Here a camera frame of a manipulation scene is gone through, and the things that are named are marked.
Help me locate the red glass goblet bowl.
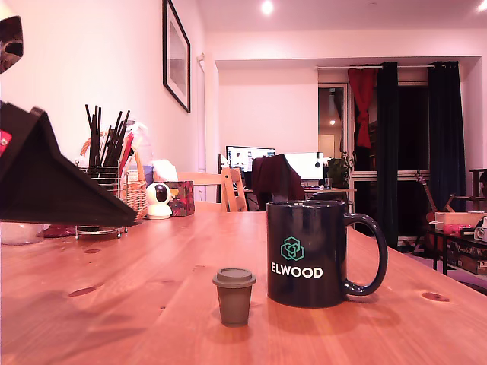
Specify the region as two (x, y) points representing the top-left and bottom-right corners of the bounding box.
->
(43, 224), (77, 239)

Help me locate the clear bottle with blue cap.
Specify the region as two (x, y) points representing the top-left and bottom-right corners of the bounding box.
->
(0, 223), (45, 246)

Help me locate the black chopstick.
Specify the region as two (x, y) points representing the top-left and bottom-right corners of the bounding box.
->
(84, 104), (94, 164)
(92, 106), (98, 167)
(110, 109), (131, 167)
(97, 106), (103, 167)

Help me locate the white tissue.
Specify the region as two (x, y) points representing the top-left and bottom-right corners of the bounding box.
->
(151, 158), (179, 183)

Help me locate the floral tissue box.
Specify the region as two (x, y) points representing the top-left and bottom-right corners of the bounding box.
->
(163, 179), (196, 217)

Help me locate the light wooden chair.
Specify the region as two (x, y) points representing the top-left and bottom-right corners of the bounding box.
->
(177, 167), (250, 213)

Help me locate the monitor showing dark windows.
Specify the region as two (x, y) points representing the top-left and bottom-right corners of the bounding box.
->
(225, 145), (276, 179)

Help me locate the monitor showing white page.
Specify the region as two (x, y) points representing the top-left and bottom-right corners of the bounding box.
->
(283, 151), (325, 181)

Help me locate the dark blue Elwood mug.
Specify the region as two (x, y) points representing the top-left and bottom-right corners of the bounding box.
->
(265, 199), (389, 309)

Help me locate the green potted plant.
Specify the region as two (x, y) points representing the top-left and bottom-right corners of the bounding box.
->
(326, 151), (357, 189)

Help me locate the red curtain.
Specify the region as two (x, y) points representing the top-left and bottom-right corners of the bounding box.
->
(348, 67), (380, 150)

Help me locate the dark green curtain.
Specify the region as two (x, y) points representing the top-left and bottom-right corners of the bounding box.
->
(428, 60), (467, 212)
(376, 61), (400, 250)

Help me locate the acoustic guitar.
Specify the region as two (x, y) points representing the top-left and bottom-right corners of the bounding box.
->
(413, 170), (446, 254)

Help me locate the black low table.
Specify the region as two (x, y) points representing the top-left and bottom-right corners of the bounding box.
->
(421, 224), (487, 275)

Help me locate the pink case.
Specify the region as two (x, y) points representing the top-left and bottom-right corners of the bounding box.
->
(444, 223), (476, 237)

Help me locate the light wooden box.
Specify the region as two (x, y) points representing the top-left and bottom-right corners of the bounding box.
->
(435, 211), (487, 232)

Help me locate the brown suitcase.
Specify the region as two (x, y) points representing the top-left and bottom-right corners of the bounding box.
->
(447, 240), (487, 275)

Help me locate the metal wire utensil rack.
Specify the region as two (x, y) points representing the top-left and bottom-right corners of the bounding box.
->
(75, 159), (129, 240)

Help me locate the red utensil handle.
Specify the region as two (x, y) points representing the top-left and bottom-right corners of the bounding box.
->
(120, 131), (136, 168)

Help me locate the wicker basket with handle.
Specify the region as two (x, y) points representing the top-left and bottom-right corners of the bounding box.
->
(81, 137), (148, 222)

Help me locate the small white round camera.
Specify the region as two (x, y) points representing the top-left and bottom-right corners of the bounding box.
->
(145, 181), (173, 221)

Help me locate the white instant camera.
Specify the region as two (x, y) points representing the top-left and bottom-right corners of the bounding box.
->
(473, 215), (487, 243)

